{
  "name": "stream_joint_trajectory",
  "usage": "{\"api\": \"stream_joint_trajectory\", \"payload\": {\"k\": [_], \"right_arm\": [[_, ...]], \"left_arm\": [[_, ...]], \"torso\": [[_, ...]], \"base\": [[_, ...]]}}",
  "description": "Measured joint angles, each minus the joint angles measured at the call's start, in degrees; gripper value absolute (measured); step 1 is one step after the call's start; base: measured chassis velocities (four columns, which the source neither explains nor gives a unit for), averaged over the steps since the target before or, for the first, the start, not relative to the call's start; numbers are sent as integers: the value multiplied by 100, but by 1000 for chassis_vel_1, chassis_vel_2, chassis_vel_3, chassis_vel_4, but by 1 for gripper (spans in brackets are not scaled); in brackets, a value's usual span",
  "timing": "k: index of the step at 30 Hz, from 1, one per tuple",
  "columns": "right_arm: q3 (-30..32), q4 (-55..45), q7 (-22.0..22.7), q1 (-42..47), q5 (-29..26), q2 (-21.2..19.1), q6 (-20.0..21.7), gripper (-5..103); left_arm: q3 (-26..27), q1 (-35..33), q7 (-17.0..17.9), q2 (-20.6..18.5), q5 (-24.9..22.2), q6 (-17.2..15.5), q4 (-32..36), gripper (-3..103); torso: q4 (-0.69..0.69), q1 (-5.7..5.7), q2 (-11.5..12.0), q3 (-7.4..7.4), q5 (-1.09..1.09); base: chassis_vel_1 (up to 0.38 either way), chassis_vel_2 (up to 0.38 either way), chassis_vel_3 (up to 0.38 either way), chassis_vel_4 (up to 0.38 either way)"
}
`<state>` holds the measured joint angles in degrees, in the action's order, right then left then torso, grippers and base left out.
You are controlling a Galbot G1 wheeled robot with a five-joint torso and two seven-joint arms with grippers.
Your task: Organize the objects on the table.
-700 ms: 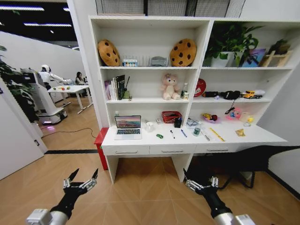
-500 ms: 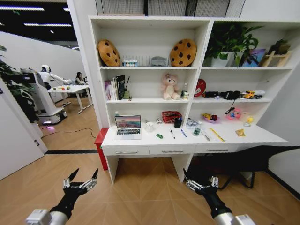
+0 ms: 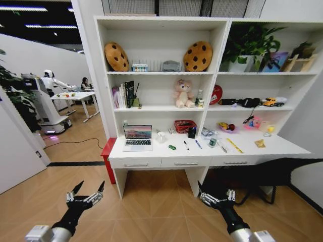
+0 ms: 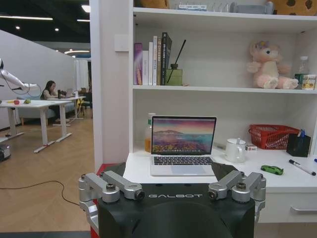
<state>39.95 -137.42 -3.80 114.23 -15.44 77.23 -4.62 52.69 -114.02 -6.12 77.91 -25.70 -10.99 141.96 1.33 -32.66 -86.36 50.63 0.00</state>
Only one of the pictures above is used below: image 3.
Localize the row of pale books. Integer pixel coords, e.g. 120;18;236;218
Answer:
112;83;128;109

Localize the large green leafy plant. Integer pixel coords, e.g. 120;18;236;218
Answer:
0;48;42;133

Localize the grey window blind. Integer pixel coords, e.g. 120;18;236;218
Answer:
101;0;266;18

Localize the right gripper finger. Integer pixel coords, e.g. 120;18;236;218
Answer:
225;189;237;203
197;180;220;207

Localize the red mesh basket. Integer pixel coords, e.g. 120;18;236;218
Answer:
174;119;197;134

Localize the white shelf unit with pillows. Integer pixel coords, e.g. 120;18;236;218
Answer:
93;15;232;139

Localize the long ceiling light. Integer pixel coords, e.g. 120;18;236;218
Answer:
0;6;48;13
24;24;78;29

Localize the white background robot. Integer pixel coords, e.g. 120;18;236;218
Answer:
21;69;78;135

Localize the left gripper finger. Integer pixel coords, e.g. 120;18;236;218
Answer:
84;180;105;204
66;180;85;204

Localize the green pen holder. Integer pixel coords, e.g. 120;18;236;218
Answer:
133;82;142;109

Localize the black book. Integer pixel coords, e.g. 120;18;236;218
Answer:
125;80;135;109

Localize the purple picture card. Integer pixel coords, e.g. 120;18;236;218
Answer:
262;51;290;73

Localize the clear glass cup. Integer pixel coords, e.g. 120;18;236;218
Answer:
155;129;168;144

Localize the white plant pot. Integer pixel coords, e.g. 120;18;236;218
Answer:
228;54;263;73

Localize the cookie shaped brown pillow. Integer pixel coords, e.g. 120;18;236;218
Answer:
183;41;213;72
104;41;130;72

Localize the yellow toy truck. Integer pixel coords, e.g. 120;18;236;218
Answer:
262;97;278;107

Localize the grey plastic organizer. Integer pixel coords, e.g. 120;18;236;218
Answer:
160;60;183;73

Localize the clear bag with cables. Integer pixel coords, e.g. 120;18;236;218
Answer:
201;127;220;141

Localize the silver laptop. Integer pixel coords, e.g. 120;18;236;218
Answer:
122;124;153;152

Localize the wooden rack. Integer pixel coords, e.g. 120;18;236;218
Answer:
280;53;317;73

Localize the white shelf unit with plant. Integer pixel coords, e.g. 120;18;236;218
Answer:
208;17;323;137

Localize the black floor cable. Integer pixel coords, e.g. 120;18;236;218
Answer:
43;137;107;152

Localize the pink plush toy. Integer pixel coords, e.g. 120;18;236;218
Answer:
173;79;196;109

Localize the small box of bottles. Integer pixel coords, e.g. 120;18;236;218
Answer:
131;63;149;73

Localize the black rectangular box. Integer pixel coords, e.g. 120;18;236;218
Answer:
218;98;239;106

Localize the purple bowl with fruit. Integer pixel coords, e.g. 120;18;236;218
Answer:
217;122;240;134

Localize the yellow ruler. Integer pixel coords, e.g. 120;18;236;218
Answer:
226;138;244;154

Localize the white background table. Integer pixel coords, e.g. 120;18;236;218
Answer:
50;90;100;124

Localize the black fabric pouch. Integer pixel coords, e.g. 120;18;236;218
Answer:
237;97;261;108

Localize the white desk with drawers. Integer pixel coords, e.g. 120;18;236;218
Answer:
108;130;312;200

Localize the person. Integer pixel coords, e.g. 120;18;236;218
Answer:
80;77;95;92

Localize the green potted plant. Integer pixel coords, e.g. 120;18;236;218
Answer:
221;23;287;72

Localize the red round tin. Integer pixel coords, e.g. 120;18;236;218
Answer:
209;84;224;105

